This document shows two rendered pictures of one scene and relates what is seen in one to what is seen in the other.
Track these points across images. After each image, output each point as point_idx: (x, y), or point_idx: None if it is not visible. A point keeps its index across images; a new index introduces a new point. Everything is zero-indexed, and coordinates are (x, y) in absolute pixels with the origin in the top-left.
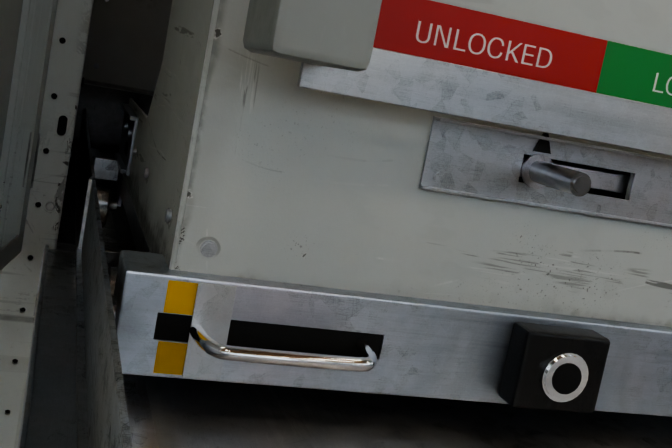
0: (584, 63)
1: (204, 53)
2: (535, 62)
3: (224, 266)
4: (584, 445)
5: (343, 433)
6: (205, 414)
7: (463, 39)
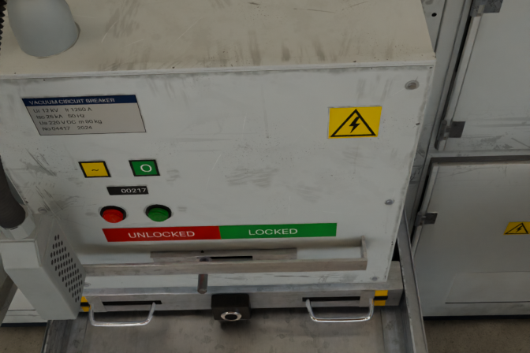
0: (210, 232)
1: None
2: (187, 235)
3: (95, 287)
4: (255, 320)
5: (154, 325)
6: (107, 317)
7: (151, 234)
